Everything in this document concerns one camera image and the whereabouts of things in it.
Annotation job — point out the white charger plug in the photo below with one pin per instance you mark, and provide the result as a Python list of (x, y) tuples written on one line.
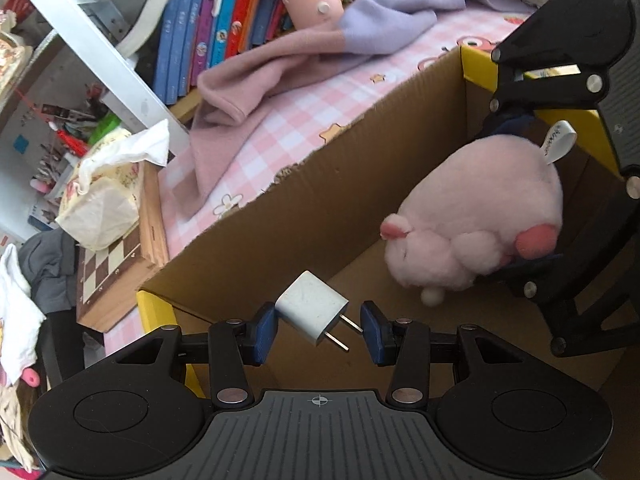
[(310, 305)]

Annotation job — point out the row of colourful books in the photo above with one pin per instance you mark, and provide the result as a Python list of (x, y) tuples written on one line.
[(190, 35)]

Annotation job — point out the wooden chessboard box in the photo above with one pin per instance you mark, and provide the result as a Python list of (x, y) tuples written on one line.
[(115, 270)]

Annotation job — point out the pink and purple cloth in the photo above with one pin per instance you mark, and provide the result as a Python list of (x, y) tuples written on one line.
[(280, 75)]

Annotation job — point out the pink checked table mat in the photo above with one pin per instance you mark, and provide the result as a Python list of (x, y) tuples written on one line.
[(280, 125)]

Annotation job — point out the green plastic item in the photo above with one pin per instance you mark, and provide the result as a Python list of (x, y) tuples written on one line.
[(102, 129)]

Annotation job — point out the yellow cardboard box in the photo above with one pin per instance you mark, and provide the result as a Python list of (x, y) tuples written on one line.
[(300, 200)]

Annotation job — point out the floral tissue pack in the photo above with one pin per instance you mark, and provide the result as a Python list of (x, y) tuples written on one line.
[(100, 210)]

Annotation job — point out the pink plush pig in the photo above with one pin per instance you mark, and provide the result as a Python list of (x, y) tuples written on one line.
[(475, 200)]

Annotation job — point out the white printed shirt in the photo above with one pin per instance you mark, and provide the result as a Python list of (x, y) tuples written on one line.
[(17, 310)]

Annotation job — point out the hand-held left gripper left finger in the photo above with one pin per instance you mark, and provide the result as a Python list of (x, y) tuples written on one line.
[(265, 334)]

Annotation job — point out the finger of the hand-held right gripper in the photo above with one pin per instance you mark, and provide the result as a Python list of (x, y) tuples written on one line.
[(590, 280), (545, 92)]

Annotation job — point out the white shelf frame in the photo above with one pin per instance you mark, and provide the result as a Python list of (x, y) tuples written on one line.
[(100, 45)]

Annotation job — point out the grey cloth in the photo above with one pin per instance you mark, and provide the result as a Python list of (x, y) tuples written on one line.
[(47, 265)]

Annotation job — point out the cream floral ornament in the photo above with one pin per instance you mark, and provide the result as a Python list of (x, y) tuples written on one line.
[(12, 60)]

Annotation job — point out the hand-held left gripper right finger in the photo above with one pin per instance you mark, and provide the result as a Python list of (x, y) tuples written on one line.
[(372, 336)]

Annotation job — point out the shelf stationery clutter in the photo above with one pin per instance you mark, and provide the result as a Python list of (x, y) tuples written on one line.
[(65, 160)]

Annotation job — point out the white open book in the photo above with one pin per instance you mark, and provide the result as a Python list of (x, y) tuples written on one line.
[(147, 15)]

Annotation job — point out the small pink toy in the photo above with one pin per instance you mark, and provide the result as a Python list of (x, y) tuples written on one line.
[(31, 376)]

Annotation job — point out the beige patterned cloth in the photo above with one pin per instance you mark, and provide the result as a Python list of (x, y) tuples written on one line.
[(15, 425)]

